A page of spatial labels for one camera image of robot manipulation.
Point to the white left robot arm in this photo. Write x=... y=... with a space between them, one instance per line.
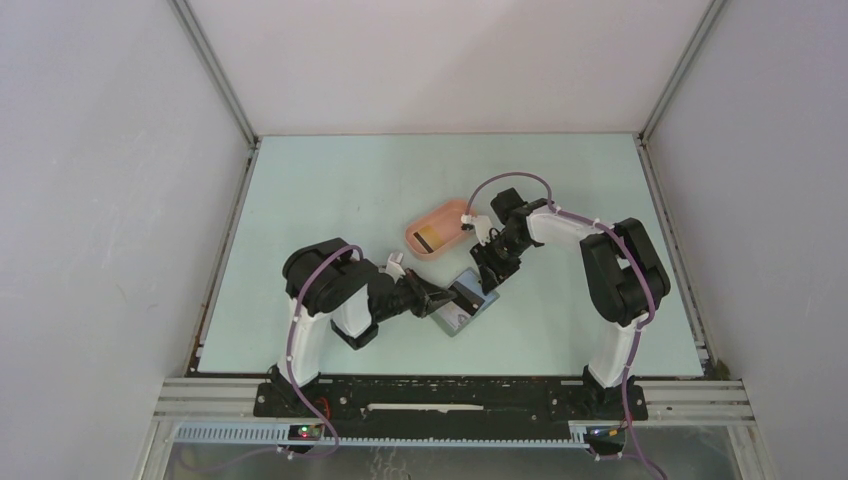
x=332 y=287

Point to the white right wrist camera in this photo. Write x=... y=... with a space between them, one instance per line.
x=480 y=225

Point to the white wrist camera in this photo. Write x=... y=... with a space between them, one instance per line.
x=394 y=266
x=480 y=225

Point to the left controller board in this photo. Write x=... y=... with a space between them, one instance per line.
x=305 y=432

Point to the pink oval tray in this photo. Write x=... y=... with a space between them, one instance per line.
x=446 y=220

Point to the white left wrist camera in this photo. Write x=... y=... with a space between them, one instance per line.
x=394 y=266

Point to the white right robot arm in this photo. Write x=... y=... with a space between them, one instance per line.
x=625 y=277

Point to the right controller board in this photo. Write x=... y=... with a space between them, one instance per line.
x=603 y=433

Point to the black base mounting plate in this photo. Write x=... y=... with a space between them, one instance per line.
x=456 y=408

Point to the gold striped credit card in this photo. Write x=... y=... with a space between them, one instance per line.
x=428 y=238

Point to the controller board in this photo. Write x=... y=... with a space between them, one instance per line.
x=305 y=432
x=603 y=433

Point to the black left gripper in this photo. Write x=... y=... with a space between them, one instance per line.
x=428 y=297

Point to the silver VIP credit card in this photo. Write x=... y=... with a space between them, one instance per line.
x=453 y=325

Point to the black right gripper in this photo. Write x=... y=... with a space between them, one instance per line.
x=489 y=274

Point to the aluminium frame rail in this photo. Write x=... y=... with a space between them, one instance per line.
x=220 y=410

